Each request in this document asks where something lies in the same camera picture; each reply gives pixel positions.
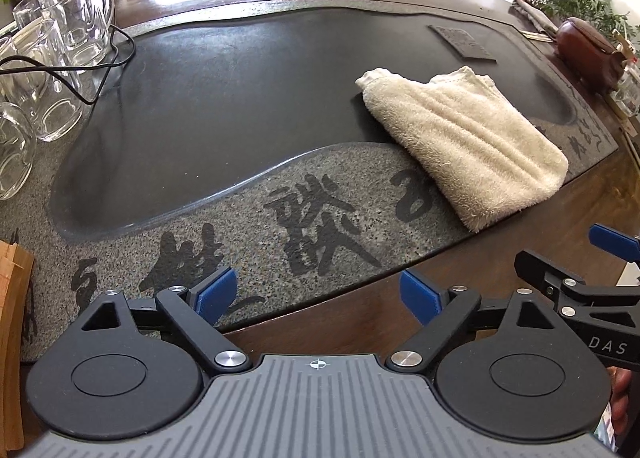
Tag grey folded bundle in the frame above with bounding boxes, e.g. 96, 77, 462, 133
510, 0, 560, 36

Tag cream terry towel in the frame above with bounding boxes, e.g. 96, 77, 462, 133
355, 65, 570, 233

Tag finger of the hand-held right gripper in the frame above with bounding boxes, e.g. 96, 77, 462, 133
515, 250, 640, 323
589, 224, 640, 263

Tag dark square stone plaque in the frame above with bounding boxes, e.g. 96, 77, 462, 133
428, 24, 498, 62

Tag bamboo tea tongs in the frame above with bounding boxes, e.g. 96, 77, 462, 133
517, 28, 556, 44

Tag grey stone tea tray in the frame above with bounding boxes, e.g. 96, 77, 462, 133
0, 0, 621, 364

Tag brown rounded pot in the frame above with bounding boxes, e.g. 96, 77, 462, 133
555, 18, 628, 94

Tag black cable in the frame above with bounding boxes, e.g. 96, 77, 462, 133
0, 24, 136, 106

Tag small glass cup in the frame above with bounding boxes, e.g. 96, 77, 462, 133
609, 72, 640, 119

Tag person's right hand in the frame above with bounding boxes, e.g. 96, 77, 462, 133
611, 368, 634, 435

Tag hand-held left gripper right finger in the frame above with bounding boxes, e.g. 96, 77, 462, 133
385, 269, 556, 373

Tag clear glass mug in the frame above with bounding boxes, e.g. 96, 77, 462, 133
7, 18, 87, 143
39, 0, 117, 69
0, 102, 39, 201
12, 0, 55, 31
0, 35, 31, 106

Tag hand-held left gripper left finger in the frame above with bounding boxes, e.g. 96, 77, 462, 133
80, 267, 251, 373

